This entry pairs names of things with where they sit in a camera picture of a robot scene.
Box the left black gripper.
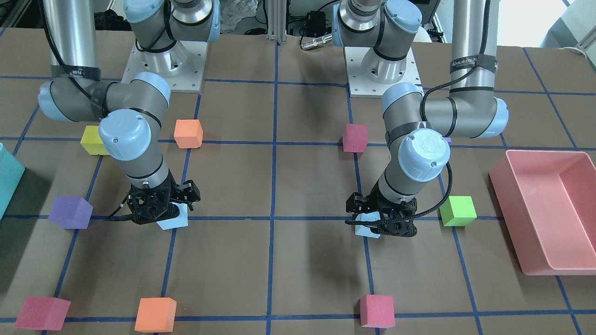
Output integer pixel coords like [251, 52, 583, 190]
[345, 192, 378, 215]

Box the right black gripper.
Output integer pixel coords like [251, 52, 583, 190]
[171, 180, 201, 205]

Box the light blue block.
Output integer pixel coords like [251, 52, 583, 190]
[156, 203, 188, 230]
[355, 212, 381, 238]

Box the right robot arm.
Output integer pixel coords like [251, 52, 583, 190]
[38, 0, 221, 203]

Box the orange block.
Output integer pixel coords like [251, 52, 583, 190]
[173, 119, 203, 149]
[135, 297, 177, 333]

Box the dark pink block near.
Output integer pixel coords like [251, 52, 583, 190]
[341, 123, 369, 153]

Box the green block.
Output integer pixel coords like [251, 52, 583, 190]
[439, 195, 477, 227]

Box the yellow block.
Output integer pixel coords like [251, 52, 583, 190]
[80, 125, 110, 155]

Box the cyan tray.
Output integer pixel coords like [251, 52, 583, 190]
[0, 143, 25, 219]

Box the pink tray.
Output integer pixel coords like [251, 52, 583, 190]
[489, 150, 596, 275]

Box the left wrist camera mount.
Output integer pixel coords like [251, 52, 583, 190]
[345, 191, 417, 237]

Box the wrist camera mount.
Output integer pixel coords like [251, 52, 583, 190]
[105, 180, 184, 225]
[345, 191, 417, 237]

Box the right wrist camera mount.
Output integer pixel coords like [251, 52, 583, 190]
[105, 180, 184, 225]

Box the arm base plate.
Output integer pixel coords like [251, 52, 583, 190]
[122, 41, 209, 93]
[344, 47, 421, 98]

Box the aluminium frame post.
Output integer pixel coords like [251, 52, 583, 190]
[264, 0, 288, 45]

